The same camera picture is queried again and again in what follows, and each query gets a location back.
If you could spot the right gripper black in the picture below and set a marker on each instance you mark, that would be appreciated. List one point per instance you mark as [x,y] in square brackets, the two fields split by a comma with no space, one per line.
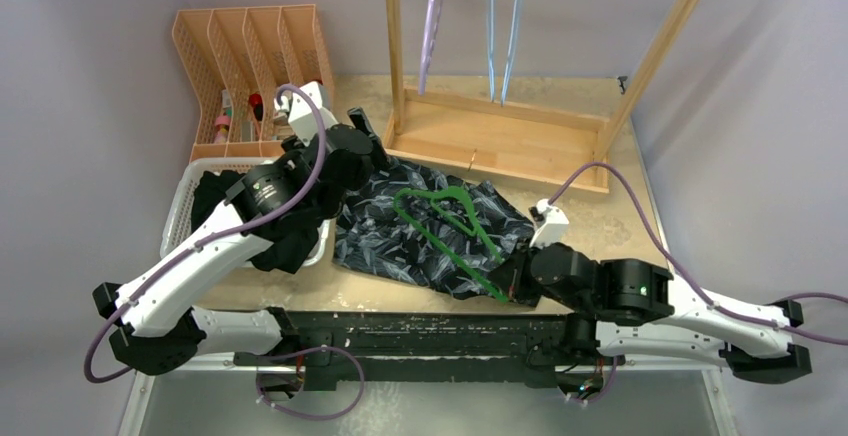
[512,279]

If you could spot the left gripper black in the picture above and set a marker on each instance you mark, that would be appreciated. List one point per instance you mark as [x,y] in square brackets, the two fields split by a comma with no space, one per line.
[382,160]

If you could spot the green hanger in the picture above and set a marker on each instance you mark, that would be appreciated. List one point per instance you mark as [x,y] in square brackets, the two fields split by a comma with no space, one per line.
[461,225]

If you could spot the black patterned shorts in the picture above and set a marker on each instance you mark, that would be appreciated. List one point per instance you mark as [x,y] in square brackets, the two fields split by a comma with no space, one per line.
[370,238]

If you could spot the peach plastic file organizer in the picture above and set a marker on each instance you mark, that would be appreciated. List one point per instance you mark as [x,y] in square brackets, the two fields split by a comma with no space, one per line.
[230,53]

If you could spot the plain black shorts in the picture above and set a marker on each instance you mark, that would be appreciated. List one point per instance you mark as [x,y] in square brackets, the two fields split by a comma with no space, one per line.
[218,201]

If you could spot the lilac hanger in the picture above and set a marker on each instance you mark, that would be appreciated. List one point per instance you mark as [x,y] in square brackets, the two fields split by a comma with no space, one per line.
[432,19]

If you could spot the light blue hanger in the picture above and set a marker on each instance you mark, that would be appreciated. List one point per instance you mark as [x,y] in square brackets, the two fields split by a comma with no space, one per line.
[490,45]
[512,49]

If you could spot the white plastic basket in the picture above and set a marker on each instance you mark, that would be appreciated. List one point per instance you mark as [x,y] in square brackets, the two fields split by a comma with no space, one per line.
[178,223]

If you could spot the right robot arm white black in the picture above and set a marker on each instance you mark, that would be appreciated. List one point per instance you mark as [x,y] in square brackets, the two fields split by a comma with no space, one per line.
[638,307]

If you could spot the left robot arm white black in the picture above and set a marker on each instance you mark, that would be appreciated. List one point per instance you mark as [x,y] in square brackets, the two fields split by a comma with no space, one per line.
[269,219]

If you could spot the red black marker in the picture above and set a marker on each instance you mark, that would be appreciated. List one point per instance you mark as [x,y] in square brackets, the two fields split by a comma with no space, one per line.
[255,103]

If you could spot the wooden clothes rack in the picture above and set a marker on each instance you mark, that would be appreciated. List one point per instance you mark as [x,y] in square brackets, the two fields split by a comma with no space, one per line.
[515,141]

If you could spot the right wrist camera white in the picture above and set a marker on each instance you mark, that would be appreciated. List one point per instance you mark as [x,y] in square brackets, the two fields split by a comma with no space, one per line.
[550,223]

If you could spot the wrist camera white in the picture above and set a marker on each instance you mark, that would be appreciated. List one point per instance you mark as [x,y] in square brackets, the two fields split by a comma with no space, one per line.
[300,116]
[550,223]

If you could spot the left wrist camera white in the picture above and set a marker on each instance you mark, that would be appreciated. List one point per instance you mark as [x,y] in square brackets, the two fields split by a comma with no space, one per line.
[300,116]

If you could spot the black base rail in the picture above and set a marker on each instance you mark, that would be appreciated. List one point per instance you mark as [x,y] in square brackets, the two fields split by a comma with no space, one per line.
[539,351]

